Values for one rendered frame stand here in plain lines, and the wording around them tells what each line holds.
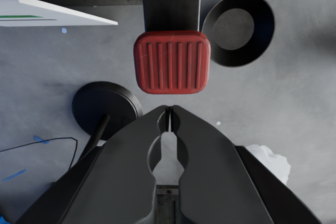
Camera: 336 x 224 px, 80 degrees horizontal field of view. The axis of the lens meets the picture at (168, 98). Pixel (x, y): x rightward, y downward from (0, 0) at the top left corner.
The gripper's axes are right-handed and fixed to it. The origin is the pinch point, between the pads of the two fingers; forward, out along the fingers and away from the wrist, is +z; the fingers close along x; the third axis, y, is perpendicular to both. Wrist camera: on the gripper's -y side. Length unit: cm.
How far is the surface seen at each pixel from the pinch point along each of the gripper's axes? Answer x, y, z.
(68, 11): -24.1, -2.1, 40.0
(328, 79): 77, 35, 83
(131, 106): -22, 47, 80
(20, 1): -24.0, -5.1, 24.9
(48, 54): -60, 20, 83
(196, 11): 2.8, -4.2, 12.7
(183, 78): 1.2, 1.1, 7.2
